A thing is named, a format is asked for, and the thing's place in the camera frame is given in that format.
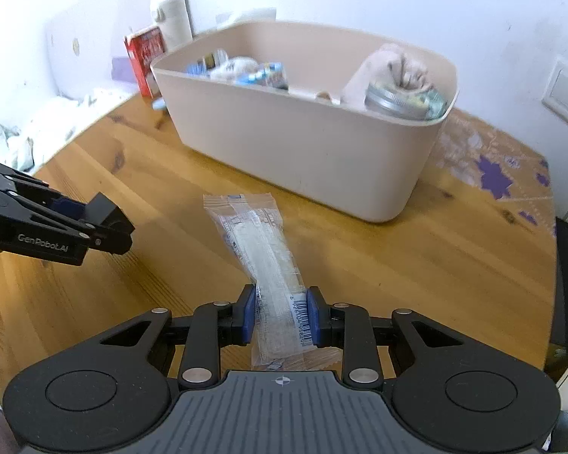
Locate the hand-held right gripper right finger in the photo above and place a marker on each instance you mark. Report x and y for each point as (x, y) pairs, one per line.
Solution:
(314, 317)

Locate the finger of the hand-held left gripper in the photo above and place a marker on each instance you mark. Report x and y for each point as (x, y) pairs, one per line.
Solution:
(104, 210)
(116, 239)

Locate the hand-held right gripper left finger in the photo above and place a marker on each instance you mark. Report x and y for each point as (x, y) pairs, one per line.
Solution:
(248, 314)

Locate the clear plastic packet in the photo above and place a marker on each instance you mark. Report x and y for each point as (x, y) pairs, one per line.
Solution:
(265, 255)

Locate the beige plastic bin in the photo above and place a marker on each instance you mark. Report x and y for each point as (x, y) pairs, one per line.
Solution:
(288, 151)

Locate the round metal tin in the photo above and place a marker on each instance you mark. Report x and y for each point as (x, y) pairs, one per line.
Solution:
(393, 101)

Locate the green plaid scrunchie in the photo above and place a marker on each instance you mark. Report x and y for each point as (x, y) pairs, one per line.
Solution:
(433, 101)

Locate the pink cloth bundle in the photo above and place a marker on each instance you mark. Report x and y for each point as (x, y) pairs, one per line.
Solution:
(388, 68)

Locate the white bedding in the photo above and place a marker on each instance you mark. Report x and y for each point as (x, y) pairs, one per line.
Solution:
(52, 123)

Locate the wooden desk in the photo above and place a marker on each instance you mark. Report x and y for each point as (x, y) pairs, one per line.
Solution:
(407, 269)

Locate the blue hairbrush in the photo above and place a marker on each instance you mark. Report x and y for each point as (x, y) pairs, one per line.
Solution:
(159, 104)

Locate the red milk carton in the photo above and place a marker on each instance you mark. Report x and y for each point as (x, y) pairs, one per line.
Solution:
(144, 59)

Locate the white thermos bottle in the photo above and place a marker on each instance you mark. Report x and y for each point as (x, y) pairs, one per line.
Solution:
(173, 19)

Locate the patterned paper mat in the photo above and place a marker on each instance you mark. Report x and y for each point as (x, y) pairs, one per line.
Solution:
(497, 175)

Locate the crumpled clear plastic bag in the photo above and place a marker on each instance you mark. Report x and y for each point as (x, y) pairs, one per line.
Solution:
(248, 16)

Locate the white wall socket panel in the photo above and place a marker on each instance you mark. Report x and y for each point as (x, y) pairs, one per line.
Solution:
(565, 90)

